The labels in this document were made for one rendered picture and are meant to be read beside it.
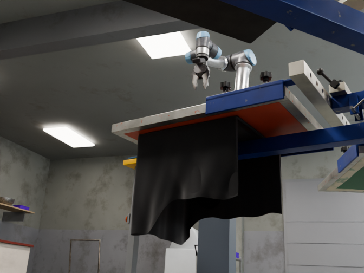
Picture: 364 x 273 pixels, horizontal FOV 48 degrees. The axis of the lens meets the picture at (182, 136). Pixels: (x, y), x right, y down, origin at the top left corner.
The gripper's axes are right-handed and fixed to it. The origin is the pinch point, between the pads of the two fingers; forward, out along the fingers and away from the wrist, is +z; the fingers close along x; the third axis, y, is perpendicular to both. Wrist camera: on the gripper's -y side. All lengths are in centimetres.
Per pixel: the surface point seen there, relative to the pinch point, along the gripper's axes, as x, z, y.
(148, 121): 5, 40, -50
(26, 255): 406, 69, 379
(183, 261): 229, 53, 647
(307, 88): -58, 37, -60
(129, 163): 35, 43, -6
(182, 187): -9, 66, -44
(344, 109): -70, 37, -39
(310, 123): -58, 41, -37
